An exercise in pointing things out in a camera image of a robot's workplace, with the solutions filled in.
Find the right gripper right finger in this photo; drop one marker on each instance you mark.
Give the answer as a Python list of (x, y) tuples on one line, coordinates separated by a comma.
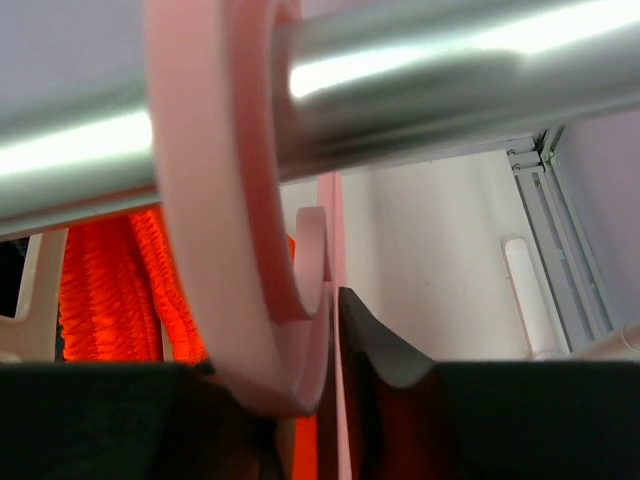
[(411, 417)]

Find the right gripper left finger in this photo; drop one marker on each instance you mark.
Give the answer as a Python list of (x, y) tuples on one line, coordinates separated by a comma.
[(129, 421)]

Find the beige hanger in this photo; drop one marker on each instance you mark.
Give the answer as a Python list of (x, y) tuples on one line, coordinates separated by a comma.
[(31, 334)]

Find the orange shorts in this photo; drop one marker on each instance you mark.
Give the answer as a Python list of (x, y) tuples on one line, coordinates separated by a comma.
[(120, 295)]

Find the pink plastic hanger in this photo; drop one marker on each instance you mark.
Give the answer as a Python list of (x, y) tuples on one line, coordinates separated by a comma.
[(219, 88)]

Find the metal clothes rack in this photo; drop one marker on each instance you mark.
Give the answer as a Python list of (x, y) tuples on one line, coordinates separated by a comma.
[(368, 85)]

